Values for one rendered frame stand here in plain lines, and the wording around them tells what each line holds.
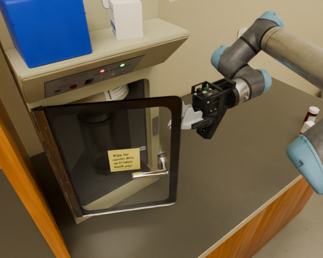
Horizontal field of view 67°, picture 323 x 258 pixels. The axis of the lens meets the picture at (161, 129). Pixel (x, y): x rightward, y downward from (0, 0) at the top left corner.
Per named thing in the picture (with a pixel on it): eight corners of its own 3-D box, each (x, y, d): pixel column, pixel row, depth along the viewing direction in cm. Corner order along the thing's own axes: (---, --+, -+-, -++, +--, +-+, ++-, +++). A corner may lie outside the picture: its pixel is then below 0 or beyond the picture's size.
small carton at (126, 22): (112, 31, 49) (107, -3, 45) (136, 28, 50) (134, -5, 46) (116, 40, 45) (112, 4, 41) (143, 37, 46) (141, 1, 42)
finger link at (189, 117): (168, 111, 58) (198, 98, 62) (168, 130, 62) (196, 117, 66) (177, 117, 56) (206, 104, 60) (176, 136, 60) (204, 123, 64)
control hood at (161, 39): (23, 99, 48) (1, 49, 42) (159, 59, 62) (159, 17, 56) (39, 130, 41) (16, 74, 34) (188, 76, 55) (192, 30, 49)
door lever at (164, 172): (131, 167, 64) (130, 160, 62) (167, 163, 65) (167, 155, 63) (132, 183, 60) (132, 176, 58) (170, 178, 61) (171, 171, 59)
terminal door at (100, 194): (77, 215, 75) (34, 107, 49) (176, 202, 79) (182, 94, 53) (77, 217, 74) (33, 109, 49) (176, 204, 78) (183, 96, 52)
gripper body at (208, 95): (188, 86, 63) (221, 73, 69) (186, 113, 69) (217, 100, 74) (209, 99, 59) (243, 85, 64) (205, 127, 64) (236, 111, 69)
